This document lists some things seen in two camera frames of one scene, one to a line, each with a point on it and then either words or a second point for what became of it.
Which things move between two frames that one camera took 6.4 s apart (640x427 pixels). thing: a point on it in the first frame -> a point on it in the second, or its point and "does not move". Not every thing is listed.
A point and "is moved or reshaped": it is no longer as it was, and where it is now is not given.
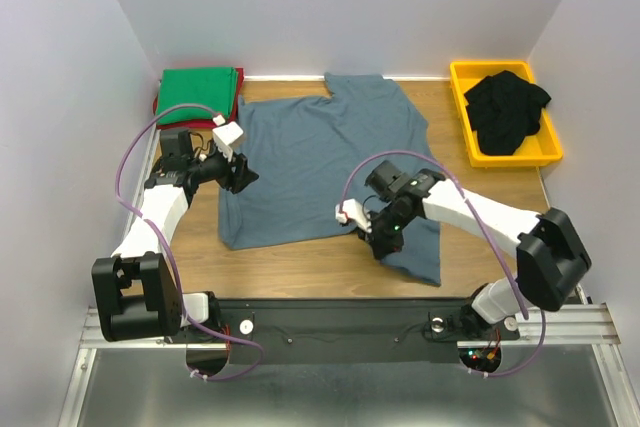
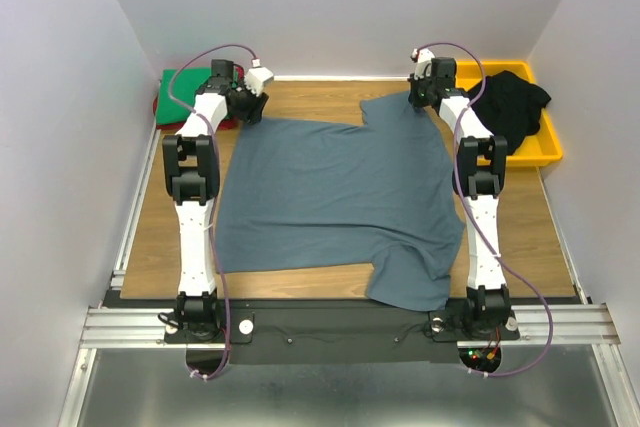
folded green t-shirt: (212, 87) does not move
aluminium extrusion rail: (572, 324) does not move
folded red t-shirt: (232, 115) does not move
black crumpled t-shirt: (503, 110) does not move
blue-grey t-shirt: (309, 154) is moved or reshaped
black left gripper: (243, 176) -> (253, 113)
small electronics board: (482, 359) does not move
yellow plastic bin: (541, 149) does not move
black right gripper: (383, 244) -> (415, 101)
